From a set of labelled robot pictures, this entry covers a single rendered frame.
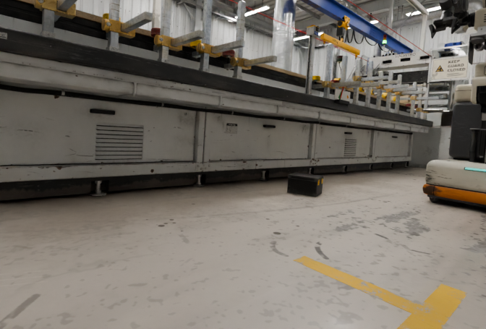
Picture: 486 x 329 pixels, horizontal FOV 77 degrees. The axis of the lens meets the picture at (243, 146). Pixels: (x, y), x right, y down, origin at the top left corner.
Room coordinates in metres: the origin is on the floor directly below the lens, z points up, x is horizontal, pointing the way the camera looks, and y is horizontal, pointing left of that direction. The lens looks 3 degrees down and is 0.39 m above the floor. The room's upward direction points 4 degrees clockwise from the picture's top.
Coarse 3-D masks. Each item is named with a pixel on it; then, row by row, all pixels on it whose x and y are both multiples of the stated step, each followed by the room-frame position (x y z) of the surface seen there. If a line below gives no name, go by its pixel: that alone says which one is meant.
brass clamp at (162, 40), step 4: (156, 36) 1.53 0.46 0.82; (160, 36) 1.52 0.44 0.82; (164, 36) 1.53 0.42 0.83; (168, 36) 1.55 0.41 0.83; (156, 40) 1.53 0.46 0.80; (160, 40) 1.52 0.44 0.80; (164, 40) 1.53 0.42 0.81; (168, 40) 1.55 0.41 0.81; (156, 44) 1.53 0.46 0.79; (160, 44) 1.53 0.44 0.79; (164, 44) 1.54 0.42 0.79; (168, 44) 1.55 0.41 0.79; (172, 48) 1.59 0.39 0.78; (176, 48) 1.58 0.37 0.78; (180, 48) 1.60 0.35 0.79
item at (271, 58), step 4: (268, 56) 1.75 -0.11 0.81; (272, 56) 1.73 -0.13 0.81; (276, 56) 1.74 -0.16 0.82; (248, 60) 1.87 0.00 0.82; (252, 60) 1.84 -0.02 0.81; (256, 60) 1.82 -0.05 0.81; (260, 60) 1.80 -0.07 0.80; (264, 60) 1.77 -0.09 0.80; (268, 60) 1.75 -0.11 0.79; (272, 60) 1.73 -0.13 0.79; (276, 60) 1.74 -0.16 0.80; (224, 64) 2.04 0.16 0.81; (228, 64) 2.01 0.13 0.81; (244, 64) 1.89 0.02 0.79; (248, 64) 1.87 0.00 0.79; (252, 64) 1.86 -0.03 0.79; (256, 64) 1.85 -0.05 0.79; (224, 68) 2.03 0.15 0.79; (228, 68) 2.02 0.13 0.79; (232, 68) 2.01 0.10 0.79
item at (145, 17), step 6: (144, 12) 1.22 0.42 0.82; (132, 18) 1.30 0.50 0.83; (138, 18) 1.26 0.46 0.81; (144, 18) 1.22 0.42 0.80; (150, 18) 1.23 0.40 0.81; (126, 24) 1.35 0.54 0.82; (132, 24) 1.30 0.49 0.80; (138, 24) 1.28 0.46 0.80; (144, 24) 1.28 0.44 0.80; (126, 30) 1.38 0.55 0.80
